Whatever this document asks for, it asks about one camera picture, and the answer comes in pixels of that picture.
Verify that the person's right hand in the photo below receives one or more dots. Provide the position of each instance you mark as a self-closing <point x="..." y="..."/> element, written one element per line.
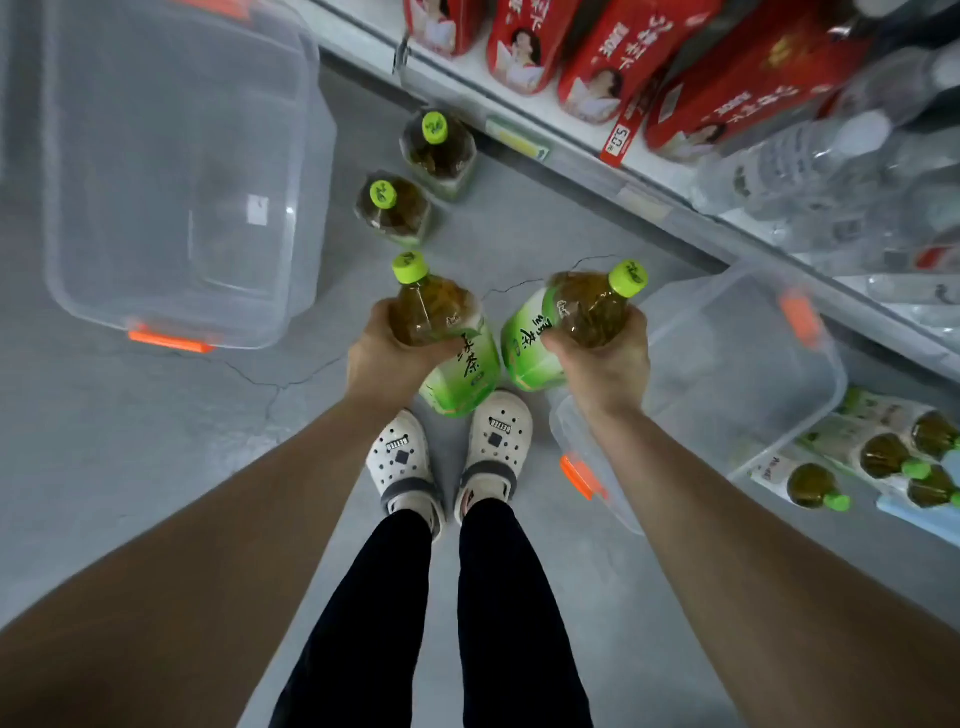
<point x="611" y="375"/>

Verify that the green tea bottle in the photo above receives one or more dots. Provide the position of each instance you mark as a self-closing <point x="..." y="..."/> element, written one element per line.
<point x="465" y="367"/>
<point x="536" y="337"/>
<point x="394" y="206"/>
<point x="926" y="431"/>
<point x="439" y="154"/>
<point x="877" y="454"/>
<point x="930" y="489"/>
<point x="806" y="484"/>

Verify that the person's right thumb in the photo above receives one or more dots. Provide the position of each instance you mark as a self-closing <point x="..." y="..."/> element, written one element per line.
<point x="564" y="345"/>

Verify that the person's left hand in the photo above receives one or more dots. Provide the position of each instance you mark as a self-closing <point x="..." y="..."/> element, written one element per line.
<point x="379" y="367"/>

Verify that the person's right white clog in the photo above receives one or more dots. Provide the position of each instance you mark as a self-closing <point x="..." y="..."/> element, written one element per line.
<point x="495" y="446"/>

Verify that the person's right leg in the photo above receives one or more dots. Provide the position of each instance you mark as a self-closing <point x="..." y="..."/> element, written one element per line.
<point x="517" y="622"/>

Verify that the person's white clog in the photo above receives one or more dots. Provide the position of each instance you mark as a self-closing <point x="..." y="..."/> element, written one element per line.
<point x="495" y="446"/>
<point x="401" y="465"/>

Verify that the person's left thumb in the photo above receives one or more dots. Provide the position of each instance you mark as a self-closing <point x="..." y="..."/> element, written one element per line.
<point x="439" y="351"/>

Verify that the small clear plastic storage bin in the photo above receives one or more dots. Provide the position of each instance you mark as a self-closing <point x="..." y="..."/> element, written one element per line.
<point x="735" y="375"/>

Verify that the person's left leg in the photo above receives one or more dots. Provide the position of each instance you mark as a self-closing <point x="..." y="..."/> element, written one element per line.
<point x="367" y="630"/>

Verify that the red and white price tag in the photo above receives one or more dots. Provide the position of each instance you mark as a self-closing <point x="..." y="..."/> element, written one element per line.
<point x="621" y="139"/>

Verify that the white metal store shelf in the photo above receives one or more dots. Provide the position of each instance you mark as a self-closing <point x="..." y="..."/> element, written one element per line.
<point x="675" y="217"/>

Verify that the red printed carton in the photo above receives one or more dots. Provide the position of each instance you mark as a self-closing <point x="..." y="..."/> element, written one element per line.
<point x="529" y="45"/>
<point x="622" y="60"/>
<point x="442" y="22"/>
<point x="750" y="82"/>

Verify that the yellow green shelf label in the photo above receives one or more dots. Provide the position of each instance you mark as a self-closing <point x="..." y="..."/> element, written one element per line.
<point x="517" y="139"/>

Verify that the person's left forearm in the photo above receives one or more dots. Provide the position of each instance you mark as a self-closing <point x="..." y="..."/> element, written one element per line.
<point x="202" y="570"/>

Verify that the large clear plastic storage bin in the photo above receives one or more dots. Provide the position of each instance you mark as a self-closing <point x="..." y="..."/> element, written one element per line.
<point x="172" y="165"/>

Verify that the row of clear water bottles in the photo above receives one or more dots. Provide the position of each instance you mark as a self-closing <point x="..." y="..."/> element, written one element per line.
<point x="840" y="165"/>

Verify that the person's left white clog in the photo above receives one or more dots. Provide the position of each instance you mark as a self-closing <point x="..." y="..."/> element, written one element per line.
<point x="401" y="465"/>

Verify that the person's right forearm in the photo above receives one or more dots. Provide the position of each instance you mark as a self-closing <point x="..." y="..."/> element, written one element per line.
<point x="757" y="585"/>

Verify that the person's leg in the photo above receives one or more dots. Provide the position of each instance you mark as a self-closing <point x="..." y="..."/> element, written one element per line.
<point x="367" y="630"/>
<point x="517" y="622"/>

